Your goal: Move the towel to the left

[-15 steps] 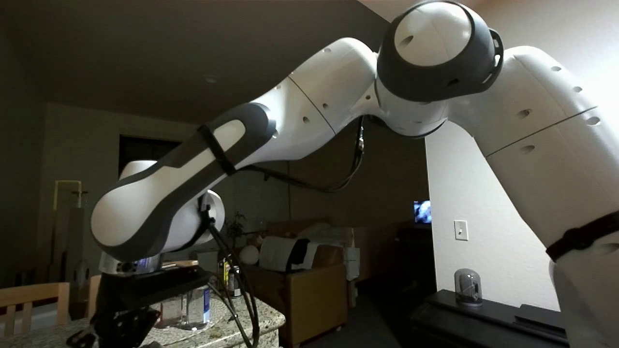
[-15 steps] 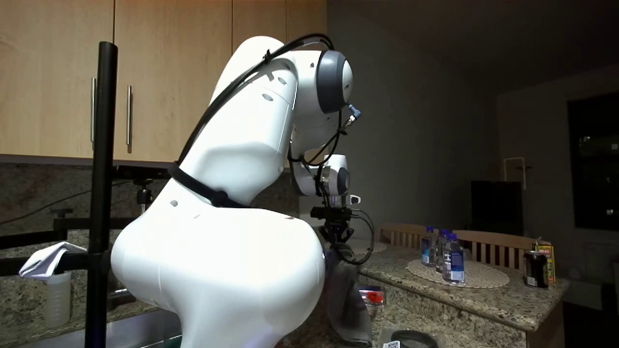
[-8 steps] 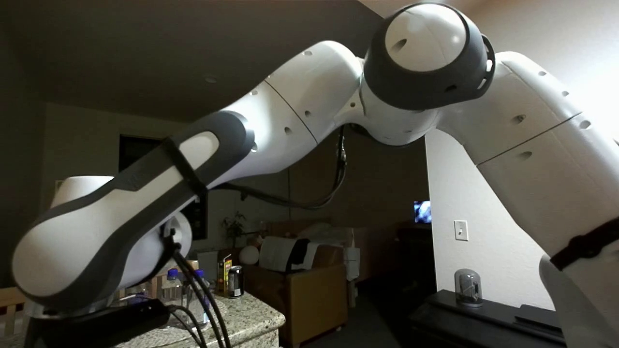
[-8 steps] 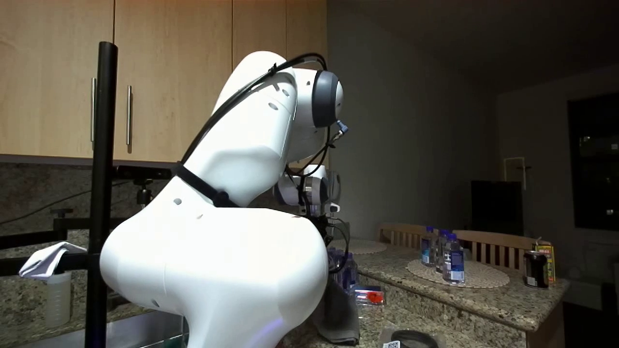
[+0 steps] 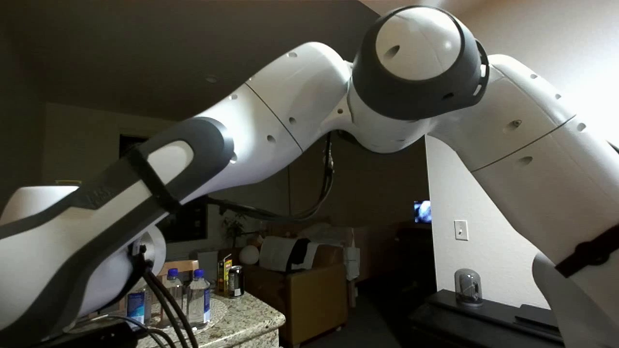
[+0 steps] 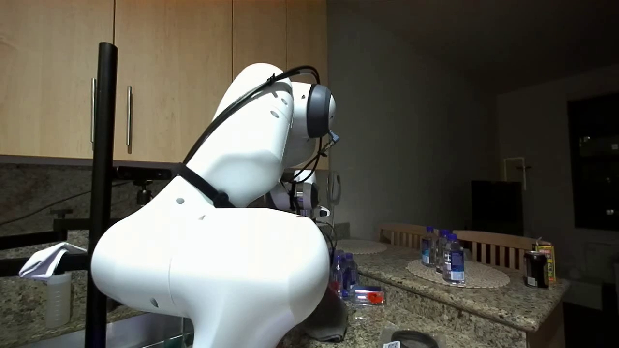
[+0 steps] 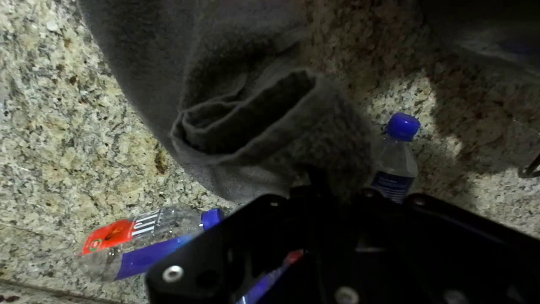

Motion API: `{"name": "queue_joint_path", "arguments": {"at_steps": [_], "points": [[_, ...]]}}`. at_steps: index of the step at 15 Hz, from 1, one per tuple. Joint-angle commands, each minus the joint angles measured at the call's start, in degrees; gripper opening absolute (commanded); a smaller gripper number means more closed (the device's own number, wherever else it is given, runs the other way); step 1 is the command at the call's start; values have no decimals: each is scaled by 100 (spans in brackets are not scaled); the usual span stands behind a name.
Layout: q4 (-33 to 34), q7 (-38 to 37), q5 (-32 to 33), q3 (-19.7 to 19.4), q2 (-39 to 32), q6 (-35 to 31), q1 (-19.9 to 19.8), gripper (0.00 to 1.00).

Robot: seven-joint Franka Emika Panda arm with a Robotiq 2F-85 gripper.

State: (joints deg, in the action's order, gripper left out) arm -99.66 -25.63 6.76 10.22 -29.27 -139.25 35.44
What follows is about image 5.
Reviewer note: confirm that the house plant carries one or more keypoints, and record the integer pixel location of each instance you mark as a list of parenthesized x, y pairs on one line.
[(233, 228)]

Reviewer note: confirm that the clear water bottle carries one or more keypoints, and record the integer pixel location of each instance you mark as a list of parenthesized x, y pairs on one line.
[(174, 290), (200, 298)]

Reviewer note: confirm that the white round lamp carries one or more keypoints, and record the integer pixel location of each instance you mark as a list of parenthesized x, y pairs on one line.
[(250, 255)]

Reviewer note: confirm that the dark window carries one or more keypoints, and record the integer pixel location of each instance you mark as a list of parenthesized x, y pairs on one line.
[(186, 222)]

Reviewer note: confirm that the round woven placemat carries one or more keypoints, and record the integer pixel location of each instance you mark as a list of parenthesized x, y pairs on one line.
[(217, 311)]

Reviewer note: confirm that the water bottle with blue label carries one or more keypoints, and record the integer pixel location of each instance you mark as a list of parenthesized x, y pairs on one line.
[(136, 303)]

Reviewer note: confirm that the white wall light switch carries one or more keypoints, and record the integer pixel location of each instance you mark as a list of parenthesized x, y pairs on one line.
[(461, 228)]

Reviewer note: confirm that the small yellow carton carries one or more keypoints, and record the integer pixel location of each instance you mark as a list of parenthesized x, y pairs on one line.
[(227, 272)]

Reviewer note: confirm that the brown wooden cabinet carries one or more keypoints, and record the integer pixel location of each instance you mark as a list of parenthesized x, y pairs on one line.
[(310, 299)]

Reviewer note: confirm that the white cushion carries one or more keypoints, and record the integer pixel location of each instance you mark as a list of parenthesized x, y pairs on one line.
[(277, 251)]

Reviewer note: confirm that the lit blue screen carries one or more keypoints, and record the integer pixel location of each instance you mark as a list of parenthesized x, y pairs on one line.
[(422, 211)]

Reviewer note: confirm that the black stove top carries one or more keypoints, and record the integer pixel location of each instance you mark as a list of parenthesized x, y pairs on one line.
[(484, 321)]

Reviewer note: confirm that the glass jar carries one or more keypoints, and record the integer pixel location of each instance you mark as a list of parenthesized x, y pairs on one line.
[(467, 286)]

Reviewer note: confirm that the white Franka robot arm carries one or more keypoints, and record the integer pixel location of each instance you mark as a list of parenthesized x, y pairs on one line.
[(291, 96)]

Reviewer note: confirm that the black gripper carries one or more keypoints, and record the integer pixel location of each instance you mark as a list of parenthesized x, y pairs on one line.
[(97, 334)]

